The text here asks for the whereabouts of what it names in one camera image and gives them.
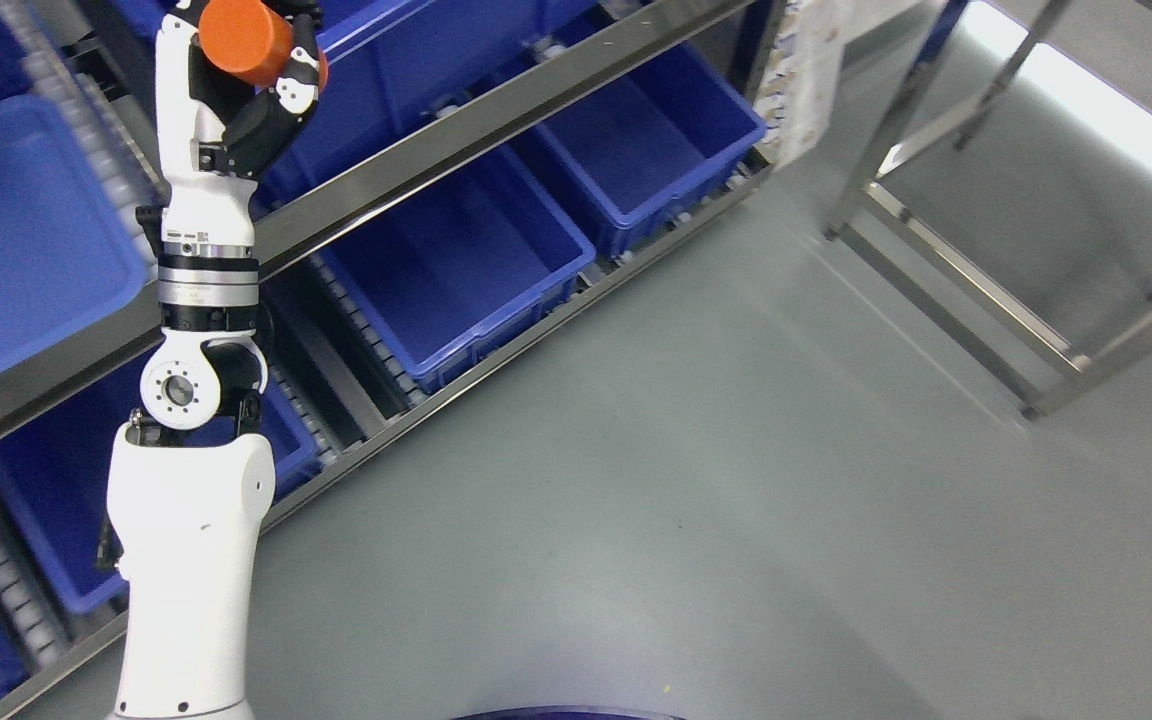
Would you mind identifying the blue bin lower middle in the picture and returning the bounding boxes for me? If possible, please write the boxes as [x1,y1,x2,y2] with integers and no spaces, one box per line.
[321,147,594,395]

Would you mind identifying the steel shelf rack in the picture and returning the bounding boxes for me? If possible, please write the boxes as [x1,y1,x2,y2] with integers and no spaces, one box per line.
[0,0,947,720]

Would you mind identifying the blue bin lower left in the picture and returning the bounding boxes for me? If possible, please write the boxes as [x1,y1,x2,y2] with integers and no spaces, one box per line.
[0,351,319,615]

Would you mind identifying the shallow blue tray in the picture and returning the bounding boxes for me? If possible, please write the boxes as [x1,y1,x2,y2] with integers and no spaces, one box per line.
[0,94,147,373]

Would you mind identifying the blue bin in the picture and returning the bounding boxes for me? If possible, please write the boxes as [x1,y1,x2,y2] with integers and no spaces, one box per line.
[509,44,765,259]
[321,147,594,395]
[257,1,594,209]
[0,351,319,615]

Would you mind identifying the blue bin upper right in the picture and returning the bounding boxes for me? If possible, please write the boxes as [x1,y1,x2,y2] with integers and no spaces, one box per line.
[257,1,594,209]

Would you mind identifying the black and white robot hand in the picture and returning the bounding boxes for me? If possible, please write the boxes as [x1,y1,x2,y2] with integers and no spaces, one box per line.
[154,1,329,211]

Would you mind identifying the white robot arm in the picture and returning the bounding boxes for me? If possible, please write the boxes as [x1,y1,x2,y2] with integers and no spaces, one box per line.
[106,177,276,719]

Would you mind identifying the orange cylindrical capacitor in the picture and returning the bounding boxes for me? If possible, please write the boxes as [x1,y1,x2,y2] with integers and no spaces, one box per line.
[198,1,323,88]

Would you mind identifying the stainless steel table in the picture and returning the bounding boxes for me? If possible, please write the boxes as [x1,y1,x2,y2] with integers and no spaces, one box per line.
[824,1,1152,420]

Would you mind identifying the blue bin lower right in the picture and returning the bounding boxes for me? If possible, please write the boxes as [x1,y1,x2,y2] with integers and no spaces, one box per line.
[509,44,765,259]

